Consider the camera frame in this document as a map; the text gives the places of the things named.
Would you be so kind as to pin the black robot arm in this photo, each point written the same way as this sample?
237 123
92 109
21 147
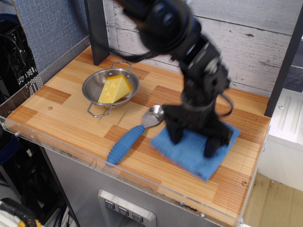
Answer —
169 27

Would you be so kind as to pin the blue towel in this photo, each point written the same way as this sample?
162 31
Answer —
189 152

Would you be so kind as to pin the yellow toy cheese wedge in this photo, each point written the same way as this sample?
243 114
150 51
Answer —
115 88

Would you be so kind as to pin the dark shelf post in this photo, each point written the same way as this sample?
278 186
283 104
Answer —
285 67
97 30

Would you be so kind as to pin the small steel two-handled pan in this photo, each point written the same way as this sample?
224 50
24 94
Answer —
93 86

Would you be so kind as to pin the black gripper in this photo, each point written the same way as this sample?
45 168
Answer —
204 79

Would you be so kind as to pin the clear acrylic guard rail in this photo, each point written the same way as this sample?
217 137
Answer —
56 118

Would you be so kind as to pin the left dark shelf post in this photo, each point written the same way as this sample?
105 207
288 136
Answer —
97 30

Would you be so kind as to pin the right dark shelf post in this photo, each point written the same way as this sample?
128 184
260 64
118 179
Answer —
285 67

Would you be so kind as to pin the steel toy fridge cabinet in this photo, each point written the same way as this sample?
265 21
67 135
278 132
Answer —
99 200

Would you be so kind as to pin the white side unit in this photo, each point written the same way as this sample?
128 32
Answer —
282 157

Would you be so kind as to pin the spoon with blue handle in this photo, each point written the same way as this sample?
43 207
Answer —
152 117

